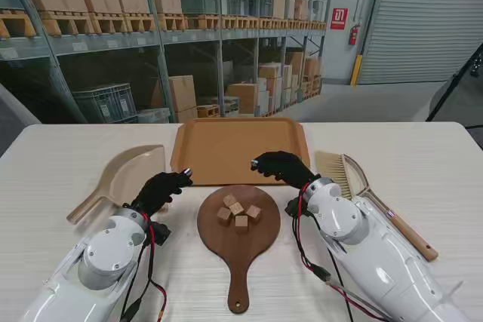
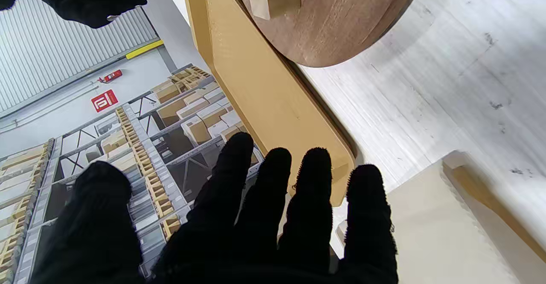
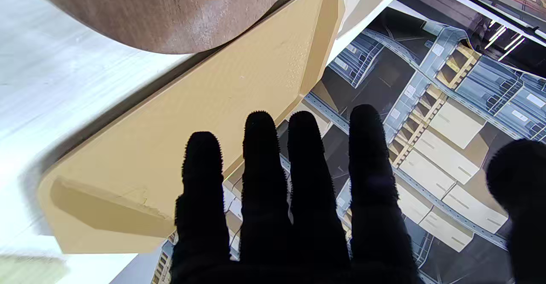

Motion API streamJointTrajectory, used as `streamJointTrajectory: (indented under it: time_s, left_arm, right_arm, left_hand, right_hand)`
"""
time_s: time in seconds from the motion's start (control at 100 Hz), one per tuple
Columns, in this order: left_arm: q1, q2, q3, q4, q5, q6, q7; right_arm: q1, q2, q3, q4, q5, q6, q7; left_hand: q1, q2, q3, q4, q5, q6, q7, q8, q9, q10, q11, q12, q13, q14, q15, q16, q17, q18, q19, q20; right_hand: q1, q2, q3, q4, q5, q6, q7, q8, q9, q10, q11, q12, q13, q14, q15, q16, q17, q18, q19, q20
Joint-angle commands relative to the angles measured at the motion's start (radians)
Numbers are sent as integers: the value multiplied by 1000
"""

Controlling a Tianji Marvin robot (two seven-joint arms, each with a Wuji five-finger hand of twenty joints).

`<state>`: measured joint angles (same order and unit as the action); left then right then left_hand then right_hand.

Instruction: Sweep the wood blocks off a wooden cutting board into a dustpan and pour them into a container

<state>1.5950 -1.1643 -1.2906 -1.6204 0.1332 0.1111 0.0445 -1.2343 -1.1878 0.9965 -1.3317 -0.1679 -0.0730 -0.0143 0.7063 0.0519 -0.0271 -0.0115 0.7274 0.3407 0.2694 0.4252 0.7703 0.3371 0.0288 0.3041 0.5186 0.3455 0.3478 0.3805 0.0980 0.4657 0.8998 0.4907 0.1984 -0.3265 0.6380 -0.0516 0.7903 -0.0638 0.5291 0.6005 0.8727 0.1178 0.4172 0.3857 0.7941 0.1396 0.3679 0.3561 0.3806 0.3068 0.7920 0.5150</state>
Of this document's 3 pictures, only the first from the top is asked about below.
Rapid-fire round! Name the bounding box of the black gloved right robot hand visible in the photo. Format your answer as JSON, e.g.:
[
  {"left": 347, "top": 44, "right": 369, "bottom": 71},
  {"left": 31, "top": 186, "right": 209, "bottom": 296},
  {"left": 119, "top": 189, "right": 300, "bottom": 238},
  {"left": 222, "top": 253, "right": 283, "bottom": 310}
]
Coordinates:
[{"left": 249, "top": 151, "right": 321, "bottom": 192}]

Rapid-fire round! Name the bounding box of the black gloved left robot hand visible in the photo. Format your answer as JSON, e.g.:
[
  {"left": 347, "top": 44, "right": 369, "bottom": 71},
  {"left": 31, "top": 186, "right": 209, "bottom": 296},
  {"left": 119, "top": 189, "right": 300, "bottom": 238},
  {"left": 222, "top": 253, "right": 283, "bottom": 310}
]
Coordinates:
[{"left": 131, "top": 167, "right": 194, "bottom": 219}]

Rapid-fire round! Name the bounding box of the beige plastic dustpan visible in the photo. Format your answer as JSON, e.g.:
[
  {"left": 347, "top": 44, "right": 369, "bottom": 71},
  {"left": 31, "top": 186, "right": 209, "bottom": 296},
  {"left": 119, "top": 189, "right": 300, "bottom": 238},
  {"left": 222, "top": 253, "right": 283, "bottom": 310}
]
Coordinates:
[{"left": 66, "top": 143, "right": 166, "bottom": 225}]

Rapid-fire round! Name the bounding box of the hand brush with wooden handle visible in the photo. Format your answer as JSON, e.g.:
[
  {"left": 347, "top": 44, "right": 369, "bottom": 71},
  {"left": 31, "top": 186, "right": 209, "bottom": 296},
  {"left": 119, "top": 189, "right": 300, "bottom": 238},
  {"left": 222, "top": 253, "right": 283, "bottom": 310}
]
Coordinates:
[{"left": 315, "top": 150, "right": 439, "bottom": 262}]

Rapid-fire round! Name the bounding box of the round dark wooden cutting board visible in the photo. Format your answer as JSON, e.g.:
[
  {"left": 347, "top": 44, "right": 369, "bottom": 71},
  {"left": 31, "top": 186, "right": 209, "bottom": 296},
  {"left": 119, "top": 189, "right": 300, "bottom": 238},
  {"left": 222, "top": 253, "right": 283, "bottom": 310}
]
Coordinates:
[{"left": 196, "top": 185, "right": 282, "bottom": 314}]

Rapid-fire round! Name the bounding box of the orange-brown plastic tray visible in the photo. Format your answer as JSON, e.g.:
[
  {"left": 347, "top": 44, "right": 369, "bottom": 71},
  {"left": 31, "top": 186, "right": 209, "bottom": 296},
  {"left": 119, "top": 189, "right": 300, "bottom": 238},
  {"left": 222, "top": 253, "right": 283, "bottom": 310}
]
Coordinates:
[{"left": 169, "top": 117, "right": 312, "bottom": 187}]

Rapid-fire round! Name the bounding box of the pale grey plastic crate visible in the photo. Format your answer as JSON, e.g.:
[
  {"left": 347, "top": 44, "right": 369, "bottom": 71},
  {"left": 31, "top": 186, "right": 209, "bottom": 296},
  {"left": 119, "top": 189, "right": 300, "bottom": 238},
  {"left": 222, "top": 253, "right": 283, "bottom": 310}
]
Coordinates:
[{"left": 137, "top": 108, "right": 171, "bottom": 124}]

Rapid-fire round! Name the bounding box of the small orange pallet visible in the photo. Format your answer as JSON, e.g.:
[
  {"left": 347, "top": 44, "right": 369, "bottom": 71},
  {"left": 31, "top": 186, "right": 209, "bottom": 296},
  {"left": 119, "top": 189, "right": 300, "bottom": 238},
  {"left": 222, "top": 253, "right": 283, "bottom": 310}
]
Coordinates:
[{"left": 196, "top": 104, "right": 221, "bottom": 118}]

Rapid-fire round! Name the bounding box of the wide grey plastic crate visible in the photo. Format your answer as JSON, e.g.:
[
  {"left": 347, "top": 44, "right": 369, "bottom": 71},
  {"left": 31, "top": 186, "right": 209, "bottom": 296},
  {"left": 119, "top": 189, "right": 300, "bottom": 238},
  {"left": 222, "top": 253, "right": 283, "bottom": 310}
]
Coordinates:
[{"left": 71, "top": 83, "right": 137, "bottom": 124}]

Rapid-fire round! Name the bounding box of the grey metal warehouse rack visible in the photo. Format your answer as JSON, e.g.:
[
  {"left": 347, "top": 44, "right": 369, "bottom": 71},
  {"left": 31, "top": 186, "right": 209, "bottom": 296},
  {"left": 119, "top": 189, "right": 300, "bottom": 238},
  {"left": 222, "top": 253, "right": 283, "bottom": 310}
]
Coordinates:
[{"left": 0, "top": 0, "right": 337, "bottom": 124}]

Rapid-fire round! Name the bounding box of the wooden pallet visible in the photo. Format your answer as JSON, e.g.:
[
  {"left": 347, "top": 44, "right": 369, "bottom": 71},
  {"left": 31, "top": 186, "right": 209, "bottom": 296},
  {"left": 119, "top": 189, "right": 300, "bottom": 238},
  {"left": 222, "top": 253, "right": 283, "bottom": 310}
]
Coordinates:
[
  {"left": 88, "top": 12, "right": 129, "bottom": 35},
  {"left": 37, "top": 11, "right": 95, "bottom": 35},
  {"left": 0, "top": 10, "right": 31, "bottom": 39}
]

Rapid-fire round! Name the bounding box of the black tripod stand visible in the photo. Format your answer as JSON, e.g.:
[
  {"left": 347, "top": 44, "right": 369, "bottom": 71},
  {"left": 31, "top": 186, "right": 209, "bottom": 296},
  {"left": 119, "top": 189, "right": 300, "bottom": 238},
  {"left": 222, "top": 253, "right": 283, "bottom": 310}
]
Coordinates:
[{"left": 426, "top": 43, "right": 483, "bottom": 123}]

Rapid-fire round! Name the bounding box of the grey roller shutter door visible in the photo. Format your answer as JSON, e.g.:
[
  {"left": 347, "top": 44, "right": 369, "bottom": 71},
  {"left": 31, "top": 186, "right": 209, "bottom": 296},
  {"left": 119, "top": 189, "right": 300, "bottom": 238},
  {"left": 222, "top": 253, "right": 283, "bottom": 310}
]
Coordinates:
[{"left": 357, "top": 0, "right": 483, "bottom": 86}]

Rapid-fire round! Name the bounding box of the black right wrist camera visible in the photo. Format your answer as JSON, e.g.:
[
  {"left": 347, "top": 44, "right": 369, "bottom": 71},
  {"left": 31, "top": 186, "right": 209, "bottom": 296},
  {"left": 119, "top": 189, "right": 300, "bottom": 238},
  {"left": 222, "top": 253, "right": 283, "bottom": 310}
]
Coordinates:
[{"left": 285, "top": 199, "right": 309, "bottom": 221}]

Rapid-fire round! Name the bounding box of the red and black left arm cable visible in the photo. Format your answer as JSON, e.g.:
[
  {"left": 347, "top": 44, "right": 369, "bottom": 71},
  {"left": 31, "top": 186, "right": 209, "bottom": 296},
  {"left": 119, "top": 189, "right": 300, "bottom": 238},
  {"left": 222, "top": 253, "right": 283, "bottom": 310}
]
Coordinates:
[{"left": 120, "top": 219, "right": 169, "bottom": 322}]

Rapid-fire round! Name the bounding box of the red and black arm cable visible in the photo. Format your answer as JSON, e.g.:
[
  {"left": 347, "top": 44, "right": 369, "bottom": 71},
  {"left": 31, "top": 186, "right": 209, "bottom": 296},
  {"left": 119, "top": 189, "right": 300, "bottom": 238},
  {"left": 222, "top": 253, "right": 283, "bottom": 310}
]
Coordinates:
[
  {"left": 292, "top": 186, "right": 386, "bottom": 322},
  {"left": 120, "top": 219, "right": 169, "bottom": 322}
]

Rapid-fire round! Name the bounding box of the red and black right arm cable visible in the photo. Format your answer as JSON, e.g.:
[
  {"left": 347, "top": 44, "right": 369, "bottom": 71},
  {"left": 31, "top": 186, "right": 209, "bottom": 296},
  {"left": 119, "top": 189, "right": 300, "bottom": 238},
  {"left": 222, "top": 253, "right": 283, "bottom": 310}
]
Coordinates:
[{"left": 292, "top": 186, "right": 386, "bottom": 322}]

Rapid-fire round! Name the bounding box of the yellow bollard post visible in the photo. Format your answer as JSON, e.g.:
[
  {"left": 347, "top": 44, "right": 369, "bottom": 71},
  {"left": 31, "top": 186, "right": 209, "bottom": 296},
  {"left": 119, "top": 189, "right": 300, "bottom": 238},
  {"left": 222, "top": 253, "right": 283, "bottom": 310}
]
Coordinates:
[{"left": 349, "top": 54, "right": 364, "bottom": 87}]

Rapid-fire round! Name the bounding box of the red wall sign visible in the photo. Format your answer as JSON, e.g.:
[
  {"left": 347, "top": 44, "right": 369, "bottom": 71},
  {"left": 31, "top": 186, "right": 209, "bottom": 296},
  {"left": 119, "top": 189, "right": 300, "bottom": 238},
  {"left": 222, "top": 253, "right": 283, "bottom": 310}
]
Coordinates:
[{"left": 331, "top": 8, "right": 347, "bottom": 30}]

